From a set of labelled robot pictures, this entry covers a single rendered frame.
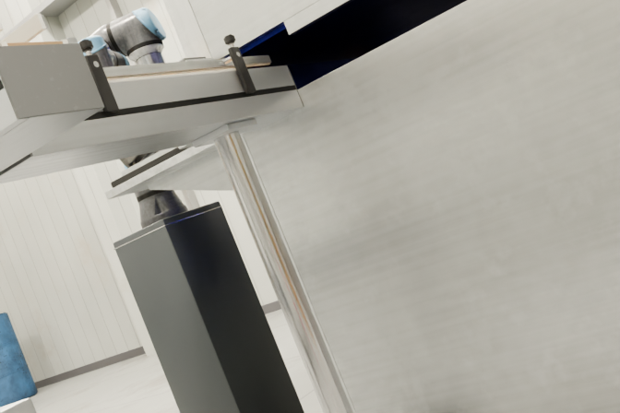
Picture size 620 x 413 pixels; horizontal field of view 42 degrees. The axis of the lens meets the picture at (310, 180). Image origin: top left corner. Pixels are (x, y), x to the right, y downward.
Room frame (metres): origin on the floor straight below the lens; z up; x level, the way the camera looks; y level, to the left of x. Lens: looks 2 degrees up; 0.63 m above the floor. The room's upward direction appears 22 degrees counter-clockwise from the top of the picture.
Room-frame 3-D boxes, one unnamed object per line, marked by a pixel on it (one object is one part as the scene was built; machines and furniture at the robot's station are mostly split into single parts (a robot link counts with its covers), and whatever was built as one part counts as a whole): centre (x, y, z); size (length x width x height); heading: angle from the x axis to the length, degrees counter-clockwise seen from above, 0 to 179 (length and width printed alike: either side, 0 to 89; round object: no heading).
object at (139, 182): (2.15, 0.09, 0.87); 0.70 x 0.48 x 0.02; 147
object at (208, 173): (1.95, 0.23, 0.80); 0.34 x 0.03 x 0.13; 57
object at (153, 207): (2.51, 0.46, 0.84); 0.15 x 0.15 x 0.10
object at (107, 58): (2.07, 0.39, 1.21); 0.09 x 0.08 x 0.11; 172
